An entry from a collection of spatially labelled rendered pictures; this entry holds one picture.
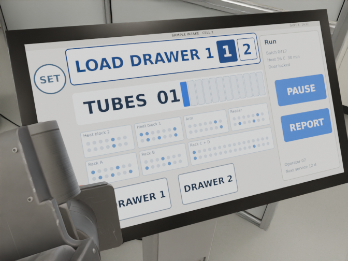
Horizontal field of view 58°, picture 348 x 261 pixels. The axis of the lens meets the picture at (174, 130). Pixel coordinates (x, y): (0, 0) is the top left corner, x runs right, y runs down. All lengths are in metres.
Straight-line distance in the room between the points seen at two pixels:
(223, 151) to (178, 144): 0.07
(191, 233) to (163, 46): 0.43
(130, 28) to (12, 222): 0.33
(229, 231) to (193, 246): 0.89
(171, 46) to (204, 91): 0.08
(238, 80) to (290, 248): 1.29
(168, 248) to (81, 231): 0.53
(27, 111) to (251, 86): 0.33
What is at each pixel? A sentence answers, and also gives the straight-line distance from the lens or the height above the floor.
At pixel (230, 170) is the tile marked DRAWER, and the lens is 0.50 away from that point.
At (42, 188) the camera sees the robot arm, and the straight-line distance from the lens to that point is 0.22.
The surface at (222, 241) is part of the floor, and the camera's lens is 1.63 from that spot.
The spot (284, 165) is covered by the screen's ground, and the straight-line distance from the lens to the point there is 0.55.
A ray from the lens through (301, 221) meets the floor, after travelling 1.83.
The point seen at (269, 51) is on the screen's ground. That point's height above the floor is 1.15.
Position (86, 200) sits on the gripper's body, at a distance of 0.33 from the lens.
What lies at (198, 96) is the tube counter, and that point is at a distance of 0.48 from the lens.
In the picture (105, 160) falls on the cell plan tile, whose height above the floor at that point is 1.05.
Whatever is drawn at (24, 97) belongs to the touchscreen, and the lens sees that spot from 0.45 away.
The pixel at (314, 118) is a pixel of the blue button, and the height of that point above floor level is 1.06.
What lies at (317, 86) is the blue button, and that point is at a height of 1.10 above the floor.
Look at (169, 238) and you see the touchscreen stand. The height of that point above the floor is 0.75.
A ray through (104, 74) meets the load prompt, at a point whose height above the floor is 1.14.
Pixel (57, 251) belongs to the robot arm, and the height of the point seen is 1.21.
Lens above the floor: 1.36
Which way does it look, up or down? 39 degrees down
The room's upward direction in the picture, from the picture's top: 4 degrees clockwise
